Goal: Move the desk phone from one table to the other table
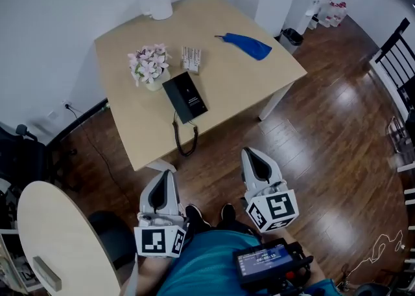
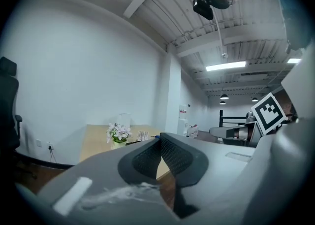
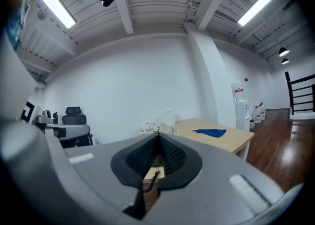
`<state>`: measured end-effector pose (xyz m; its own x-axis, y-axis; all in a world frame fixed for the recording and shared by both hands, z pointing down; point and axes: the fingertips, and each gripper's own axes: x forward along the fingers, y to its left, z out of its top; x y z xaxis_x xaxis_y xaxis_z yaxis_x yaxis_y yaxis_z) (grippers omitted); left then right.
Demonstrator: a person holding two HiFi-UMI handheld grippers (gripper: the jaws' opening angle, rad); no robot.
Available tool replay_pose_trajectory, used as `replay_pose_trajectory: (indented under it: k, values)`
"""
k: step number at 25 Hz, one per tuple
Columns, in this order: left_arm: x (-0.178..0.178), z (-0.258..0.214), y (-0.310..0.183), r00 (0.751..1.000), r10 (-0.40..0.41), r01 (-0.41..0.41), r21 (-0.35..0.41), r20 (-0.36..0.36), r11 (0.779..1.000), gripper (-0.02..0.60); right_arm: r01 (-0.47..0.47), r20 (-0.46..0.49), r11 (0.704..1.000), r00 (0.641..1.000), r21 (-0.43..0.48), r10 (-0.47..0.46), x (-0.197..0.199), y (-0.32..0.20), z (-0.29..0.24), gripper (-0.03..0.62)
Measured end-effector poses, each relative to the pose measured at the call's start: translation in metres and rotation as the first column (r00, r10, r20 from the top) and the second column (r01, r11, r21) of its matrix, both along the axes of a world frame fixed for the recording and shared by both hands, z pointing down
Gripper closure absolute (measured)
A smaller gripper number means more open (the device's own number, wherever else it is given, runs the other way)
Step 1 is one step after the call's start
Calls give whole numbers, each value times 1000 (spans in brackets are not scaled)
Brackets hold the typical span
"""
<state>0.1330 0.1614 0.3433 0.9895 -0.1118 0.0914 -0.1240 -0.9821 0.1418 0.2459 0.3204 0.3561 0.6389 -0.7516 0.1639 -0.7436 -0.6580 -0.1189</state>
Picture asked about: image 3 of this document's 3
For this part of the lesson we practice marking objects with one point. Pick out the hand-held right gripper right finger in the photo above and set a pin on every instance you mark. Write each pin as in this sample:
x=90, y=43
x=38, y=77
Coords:
x=216, y=189

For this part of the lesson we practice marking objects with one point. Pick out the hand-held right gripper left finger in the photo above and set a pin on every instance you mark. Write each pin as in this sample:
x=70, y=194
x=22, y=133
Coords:
x=81, y=182

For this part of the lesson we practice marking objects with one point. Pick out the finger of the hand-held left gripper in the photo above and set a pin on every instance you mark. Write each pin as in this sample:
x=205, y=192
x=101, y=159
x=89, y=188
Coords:
x=76, y=130

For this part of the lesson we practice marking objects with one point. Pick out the blue cloth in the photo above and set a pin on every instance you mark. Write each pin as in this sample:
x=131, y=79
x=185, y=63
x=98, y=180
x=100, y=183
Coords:
x=211, y=132

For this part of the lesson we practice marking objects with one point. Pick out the long ceiling light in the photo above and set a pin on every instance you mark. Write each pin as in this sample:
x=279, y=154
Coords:
x=257, y=6
x=56, y=7

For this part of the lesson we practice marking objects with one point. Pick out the white water dispenser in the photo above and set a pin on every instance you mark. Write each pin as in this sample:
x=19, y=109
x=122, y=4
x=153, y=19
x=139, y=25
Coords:
x=242, y=115

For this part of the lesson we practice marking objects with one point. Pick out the white printed paper sheet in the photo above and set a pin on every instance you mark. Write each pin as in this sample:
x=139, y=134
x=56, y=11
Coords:
x=173, y=131

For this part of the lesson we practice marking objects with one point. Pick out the black pendant lamp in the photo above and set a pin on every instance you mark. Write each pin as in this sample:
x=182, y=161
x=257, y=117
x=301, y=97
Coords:
x=285, y=61
x=284, y=51

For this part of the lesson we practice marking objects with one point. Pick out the group of water jugs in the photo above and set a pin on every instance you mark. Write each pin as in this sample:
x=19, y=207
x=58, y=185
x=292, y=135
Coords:
x=259, y=114

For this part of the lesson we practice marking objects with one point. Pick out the black stair railing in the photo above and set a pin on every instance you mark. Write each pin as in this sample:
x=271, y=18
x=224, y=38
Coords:
x=292, y=96

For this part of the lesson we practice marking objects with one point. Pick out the light wooden table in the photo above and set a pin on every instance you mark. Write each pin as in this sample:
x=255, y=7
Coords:
x=153, y=172
x=233, y=138

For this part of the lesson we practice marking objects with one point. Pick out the black office chair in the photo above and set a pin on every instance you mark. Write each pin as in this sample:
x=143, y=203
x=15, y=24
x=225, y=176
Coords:
x=73, y=118

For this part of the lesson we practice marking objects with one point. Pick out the clear water dispenser bottle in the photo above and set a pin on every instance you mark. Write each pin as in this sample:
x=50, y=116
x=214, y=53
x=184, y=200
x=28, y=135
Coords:
x=237, y=91

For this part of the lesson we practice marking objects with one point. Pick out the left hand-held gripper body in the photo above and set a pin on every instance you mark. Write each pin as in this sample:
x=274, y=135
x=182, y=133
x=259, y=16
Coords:
x=43, y=117

